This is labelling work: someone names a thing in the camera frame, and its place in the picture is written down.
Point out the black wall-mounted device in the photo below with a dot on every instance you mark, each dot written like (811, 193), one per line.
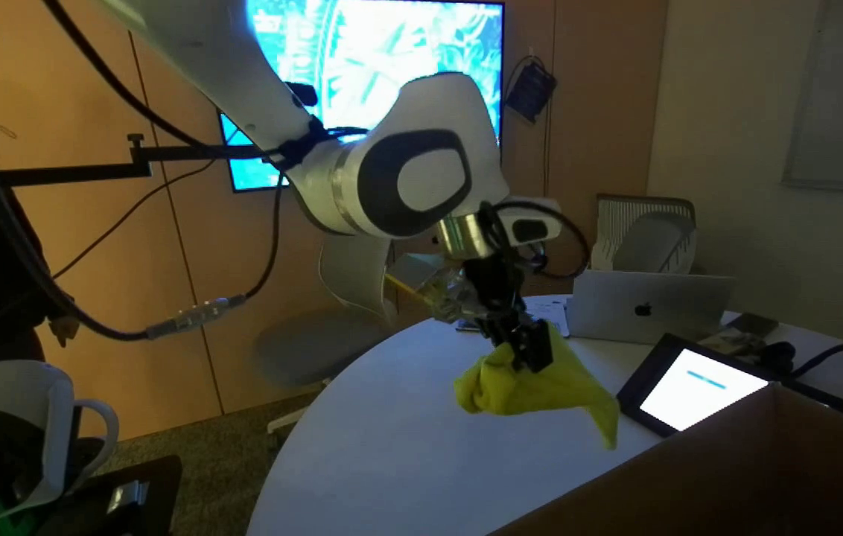
(533, 89)

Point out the white swivel chair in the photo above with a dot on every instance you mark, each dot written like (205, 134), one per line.
(321, 337)

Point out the yellow-green towel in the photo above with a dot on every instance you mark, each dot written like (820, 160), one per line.
(534, 391)

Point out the black seat with small items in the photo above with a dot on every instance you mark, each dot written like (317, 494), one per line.
(113, 494)

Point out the wall-mounted TV screen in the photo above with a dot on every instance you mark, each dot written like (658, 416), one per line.
(370, 59)

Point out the brown cardboard box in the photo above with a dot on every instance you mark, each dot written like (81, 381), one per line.
(737, 477)

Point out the black tablet with lit screen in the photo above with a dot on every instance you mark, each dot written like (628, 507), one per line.
(692, 387)

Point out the black flat table device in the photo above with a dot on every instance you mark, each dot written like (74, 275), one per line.
(840, 403)

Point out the black stand bar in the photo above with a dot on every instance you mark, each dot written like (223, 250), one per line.
(95, 166)

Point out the silver laptop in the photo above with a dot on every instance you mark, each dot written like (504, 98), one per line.
(647, 306)

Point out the smartphone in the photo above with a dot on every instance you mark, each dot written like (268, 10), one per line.
(753, 326)

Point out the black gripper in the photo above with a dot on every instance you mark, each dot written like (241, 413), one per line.
(485, 284)

